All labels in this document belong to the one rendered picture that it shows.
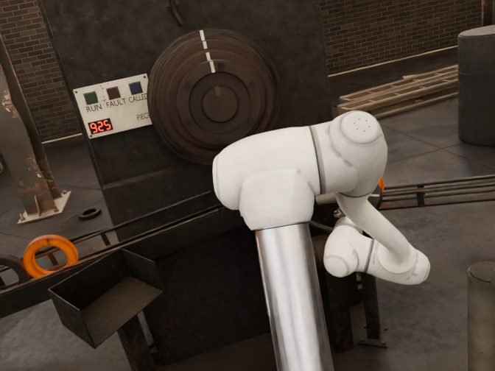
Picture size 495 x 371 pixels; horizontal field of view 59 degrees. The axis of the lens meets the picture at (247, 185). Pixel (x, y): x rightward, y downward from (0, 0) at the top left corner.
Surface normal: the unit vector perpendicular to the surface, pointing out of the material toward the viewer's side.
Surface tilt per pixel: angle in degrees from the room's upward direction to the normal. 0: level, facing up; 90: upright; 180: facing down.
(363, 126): 42
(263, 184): 68
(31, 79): 90
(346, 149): 91
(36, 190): 90
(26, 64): 90
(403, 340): 0
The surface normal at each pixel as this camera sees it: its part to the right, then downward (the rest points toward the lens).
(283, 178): -0.04, 0.01
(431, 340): -0.18, -0.91
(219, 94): 0.22, 0.32
